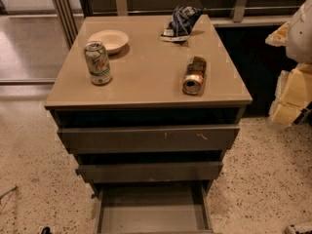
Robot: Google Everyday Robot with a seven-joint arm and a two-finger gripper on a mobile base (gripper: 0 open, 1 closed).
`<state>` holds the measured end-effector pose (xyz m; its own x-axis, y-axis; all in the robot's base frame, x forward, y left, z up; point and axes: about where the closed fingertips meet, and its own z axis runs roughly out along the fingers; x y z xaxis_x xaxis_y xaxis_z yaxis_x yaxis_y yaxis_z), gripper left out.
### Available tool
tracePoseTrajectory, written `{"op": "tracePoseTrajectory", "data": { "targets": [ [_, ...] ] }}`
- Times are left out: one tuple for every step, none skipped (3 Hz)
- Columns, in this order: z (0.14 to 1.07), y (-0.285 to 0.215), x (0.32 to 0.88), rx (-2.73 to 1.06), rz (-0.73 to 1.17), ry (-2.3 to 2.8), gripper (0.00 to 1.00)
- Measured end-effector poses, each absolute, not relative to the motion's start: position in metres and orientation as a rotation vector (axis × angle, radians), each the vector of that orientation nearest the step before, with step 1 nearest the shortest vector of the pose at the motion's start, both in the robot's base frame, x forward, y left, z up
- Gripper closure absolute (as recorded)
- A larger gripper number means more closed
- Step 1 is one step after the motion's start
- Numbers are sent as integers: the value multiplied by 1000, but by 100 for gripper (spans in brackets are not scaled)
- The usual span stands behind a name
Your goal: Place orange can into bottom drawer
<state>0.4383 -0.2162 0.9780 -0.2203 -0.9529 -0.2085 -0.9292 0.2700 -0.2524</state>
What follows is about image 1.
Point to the white bowl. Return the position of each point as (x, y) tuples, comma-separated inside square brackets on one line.
[(112, 40)]

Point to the green white soda can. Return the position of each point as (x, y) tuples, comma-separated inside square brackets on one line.
[(97, 62)]

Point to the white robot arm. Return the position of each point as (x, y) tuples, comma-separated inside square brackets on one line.
[(299, 45)]

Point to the top grey drawer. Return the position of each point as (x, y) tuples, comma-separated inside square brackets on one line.
[(148, 139)]

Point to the wooden metal bench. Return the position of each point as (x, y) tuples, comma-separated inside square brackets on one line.
[(232, 13)]

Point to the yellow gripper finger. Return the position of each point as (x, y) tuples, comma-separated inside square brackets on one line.
[(279, 37), (293, 96)]

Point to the orange soda can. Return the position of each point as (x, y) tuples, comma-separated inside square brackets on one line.
[(194, 77)]

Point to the grey drawer cabinet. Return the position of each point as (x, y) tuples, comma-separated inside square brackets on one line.
[(146, 90)]

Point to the grey drawer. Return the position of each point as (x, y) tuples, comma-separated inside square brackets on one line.
[(153, 208), (148, 139), (151, 172)]

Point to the blue chip bag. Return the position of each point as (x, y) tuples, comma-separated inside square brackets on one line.
[(181, 24)]

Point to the middle grey drawer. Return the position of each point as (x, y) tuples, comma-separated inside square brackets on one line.
[(151, 172)]

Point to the bottom grey drawer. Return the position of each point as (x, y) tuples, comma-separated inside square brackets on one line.
[(153, 208)]

